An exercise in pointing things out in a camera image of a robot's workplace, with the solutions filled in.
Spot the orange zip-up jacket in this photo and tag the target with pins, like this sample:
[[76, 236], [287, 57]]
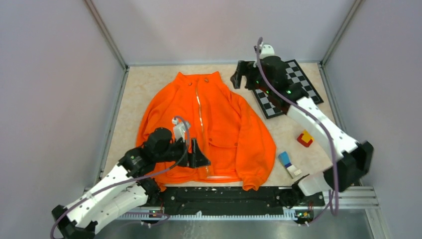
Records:
[[229, 133]]

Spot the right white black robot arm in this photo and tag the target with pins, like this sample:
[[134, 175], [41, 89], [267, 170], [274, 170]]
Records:
[[351, 159]]

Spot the blue and white box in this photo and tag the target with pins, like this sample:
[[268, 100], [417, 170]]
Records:
[[285, 161]]

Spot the aluminium frame rail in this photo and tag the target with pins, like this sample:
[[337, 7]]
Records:
[[296, 216]]

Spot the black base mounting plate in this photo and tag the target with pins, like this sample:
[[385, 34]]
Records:
[[231, 201]]

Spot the black and grey checkerboard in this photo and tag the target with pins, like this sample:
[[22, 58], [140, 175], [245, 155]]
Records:
[[296, 75]]

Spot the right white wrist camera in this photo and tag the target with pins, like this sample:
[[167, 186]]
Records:
[[266, 50]]

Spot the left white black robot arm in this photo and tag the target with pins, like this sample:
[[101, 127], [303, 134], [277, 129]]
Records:
[[129, 184]]

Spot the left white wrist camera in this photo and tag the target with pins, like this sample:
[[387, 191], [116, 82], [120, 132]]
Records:
[[181, 129]]

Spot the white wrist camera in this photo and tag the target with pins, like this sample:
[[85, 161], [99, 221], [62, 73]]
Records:
[[181, 129], [266, 50]]

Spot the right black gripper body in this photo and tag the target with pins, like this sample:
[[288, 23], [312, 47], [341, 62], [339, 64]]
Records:
[[258, 82]]

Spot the yellow red toy blocks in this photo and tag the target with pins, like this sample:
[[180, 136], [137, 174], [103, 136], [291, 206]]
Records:
[[305, 139]]

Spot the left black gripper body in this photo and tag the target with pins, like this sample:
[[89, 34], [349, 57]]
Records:
[[175, 152]]

